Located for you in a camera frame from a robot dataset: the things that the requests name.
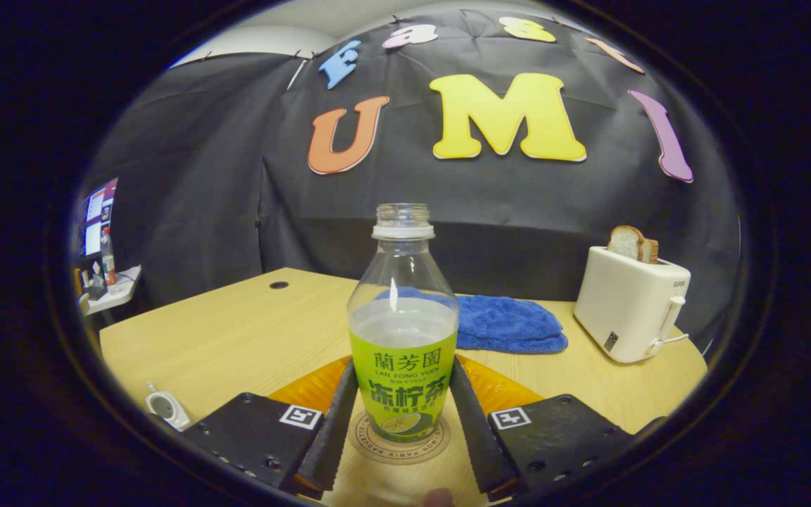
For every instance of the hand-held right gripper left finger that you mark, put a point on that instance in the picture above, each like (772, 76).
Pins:
(335, 429)

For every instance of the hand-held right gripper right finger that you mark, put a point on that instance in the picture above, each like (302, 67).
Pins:
(472, 436)

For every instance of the round brown coaster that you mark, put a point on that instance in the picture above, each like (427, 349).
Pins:
(405, 452)

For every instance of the clear green-label water bottle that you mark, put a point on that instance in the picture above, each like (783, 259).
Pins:
(402, 331)

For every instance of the white teacup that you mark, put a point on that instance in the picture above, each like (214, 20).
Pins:
(170, 412)

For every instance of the red-capped plastic bottle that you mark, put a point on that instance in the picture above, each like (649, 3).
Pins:
(108, 264)

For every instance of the blue towel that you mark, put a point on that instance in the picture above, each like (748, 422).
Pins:
(511, 324)

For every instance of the white toaster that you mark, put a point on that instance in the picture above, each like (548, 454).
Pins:
(624, 303)

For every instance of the bread slice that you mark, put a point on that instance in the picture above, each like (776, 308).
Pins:
(627, 243)

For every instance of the white side table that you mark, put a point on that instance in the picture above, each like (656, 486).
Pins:
(120, 292)

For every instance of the small dark desk object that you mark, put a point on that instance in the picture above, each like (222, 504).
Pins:
(96, 282)

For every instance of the black backdrop cloth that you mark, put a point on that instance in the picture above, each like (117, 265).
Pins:
(201, 176)

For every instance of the computer monitor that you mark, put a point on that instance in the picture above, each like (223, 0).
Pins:
(99, 218)

